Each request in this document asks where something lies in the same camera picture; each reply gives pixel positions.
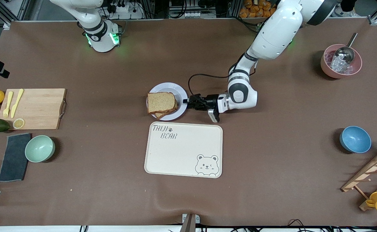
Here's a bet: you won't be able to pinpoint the white round plate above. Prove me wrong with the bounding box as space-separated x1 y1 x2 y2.
146 82 188 121

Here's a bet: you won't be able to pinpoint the brown bread slice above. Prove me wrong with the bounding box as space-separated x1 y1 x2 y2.
154 100 179 119
147 92 177 114

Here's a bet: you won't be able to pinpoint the yellow plastic fork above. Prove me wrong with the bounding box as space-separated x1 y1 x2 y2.
3 91 14 118

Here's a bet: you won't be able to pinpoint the yellow plastic knife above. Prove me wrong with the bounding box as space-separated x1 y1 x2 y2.
10 89 24 119

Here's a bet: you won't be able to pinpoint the wooden cutting board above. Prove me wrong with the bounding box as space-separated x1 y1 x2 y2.
0 88 67 131

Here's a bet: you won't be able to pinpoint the cream tray with bear print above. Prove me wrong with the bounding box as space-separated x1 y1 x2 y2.
144 121 223 179

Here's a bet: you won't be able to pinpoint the mint green bowl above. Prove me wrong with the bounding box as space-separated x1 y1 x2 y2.
25 135 56 163

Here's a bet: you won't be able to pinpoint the white power strip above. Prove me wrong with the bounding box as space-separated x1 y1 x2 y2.
106 2 143 20
169 10 217 19

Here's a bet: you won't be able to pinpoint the dark grey cloth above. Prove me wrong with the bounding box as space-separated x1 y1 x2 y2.
0 133 32 183

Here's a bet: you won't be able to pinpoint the orange snack packets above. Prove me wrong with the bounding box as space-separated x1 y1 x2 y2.
239 0 281 18

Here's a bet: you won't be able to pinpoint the pink bowl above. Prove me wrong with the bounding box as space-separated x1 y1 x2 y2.
320 44 363 79

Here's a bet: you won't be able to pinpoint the clear plastic ice cubes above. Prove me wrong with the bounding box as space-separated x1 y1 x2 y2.
324 53 353 73

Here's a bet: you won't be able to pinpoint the metal scoop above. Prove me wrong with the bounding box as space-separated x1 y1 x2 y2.
333 33 358 65

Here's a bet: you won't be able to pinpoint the blue bowl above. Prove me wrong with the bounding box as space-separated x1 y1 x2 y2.
339 126 372 154

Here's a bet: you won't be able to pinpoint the person with white sneakers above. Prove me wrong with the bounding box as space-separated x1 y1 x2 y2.
335 0 360 17

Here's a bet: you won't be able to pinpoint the wooden cup rack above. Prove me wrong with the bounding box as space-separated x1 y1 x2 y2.
341 148 377 212

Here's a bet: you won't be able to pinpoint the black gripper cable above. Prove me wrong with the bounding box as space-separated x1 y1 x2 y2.
188 73 230 97

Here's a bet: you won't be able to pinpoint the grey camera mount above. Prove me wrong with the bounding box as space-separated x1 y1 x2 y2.
179 213 200 232

